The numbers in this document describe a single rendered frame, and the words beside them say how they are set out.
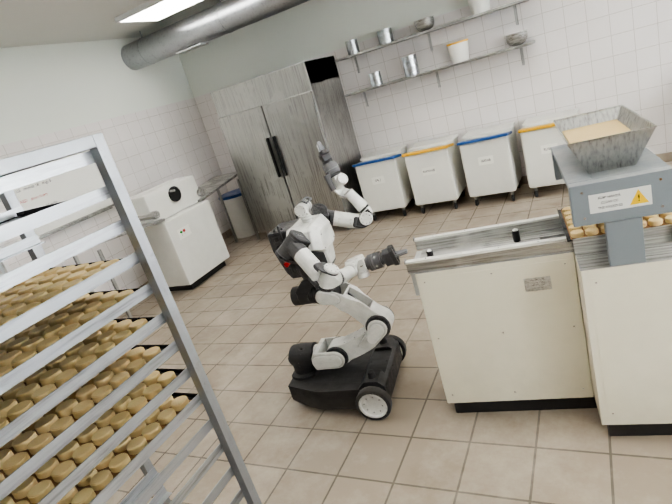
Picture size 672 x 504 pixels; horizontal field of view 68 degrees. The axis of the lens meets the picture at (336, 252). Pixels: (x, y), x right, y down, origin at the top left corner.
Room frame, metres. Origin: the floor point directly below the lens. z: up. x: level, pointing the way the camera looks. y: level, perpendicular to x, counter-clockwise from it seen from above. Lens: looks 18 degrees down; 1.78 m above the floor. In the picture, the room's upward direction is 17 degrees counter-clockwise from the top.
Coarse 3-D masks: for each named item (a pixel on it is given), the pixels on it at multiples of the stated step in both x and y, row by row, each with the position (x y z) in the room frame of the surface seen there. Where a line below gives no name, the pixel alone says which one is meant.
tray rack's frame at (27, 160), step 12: (60, 144) 1.19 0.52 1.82; (72, 144) 1.21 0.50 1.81; (84, 144) 1.24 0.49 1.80; (12, 156) 1.09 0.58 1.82; (24, 156) 1.11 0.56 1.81; (36, 156) 1.13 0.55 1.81; (48, 156) 1.15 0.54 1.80; (60, 156) 1.18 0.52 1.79; (0, 168) 1.06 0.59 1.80; (12, 168) 1.08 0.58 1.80; (24, 168) 1.10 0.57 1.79
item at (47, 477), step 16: (144, 384) 1.27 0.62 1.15; (160, 384) 1.26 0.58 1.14; (128, 400) 1.21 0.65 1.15; (144, 400) 1.18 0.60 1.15; (112, 416) 1.16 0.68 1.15; (128, 416) 1.13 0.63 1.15; (96, 432) 1.09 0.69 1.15; (112, 432) 1.08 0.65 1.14; (64, 448) 1.06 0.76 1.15; (80, 448) 1.04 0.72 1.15; (96, 448) 1.05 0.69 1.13; (48, 464) 1.02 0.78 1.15; (64, 464) 1.00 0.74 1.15; (32, 480) 0.97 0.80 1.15; (48, 480) 0.95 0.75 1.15; (16, 496) 0.94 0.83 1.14; (32, 496) 0.91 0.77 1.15
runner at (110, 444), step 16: (176, 384) 1.23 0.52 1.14; (160, 400) 1.18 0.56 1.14; (144, 416) 1.13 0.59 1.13; (128, 432) 1.08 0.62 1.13; (112, 448) 1.03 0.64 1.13; (80, 464) 0.97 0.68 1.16; (96, 464) 0.99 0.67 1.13; (64, 480) 0.93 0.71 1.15; (80, 480) 0.95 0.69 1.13; (48, 496) 0.90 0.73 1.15
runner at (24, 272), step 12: (108, 228) 1.24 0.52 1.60; (120, 228) 1.27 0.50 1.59; (84, 240) 1.18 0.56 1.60; (96, 240) 1.20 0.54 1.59; (60, 252) 1.12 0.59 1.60; (72, 252) 1.14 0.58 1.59; (36, 264) 1.07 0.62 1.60; (48, 264) 1.09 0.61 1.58; (0, 276) 1.00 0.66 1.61; (12, 276) 1.02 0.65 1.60; (24, 276) 1.04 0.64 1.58; (0, 288) 1.00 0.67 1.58
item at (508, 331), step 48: (480, 240) 2.33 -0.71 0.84; (528, 240) 2.16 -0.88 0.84; (432, 288) 2.15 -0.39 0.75; (480, 288) 2.07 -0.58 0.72; (528, 288) 1.99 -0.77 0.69; (576, 288) 1.91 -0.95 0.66; (432, 336) 2.17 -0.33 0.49; (480, 336) 2.08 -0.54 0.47; (528, 336) 2.00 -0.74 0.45; (576, 336) 1.92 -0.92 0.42; (480, 384) 2.10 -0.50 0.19; (528, 384) 2.02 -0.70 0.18; (576, 384) 1.94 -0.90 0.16
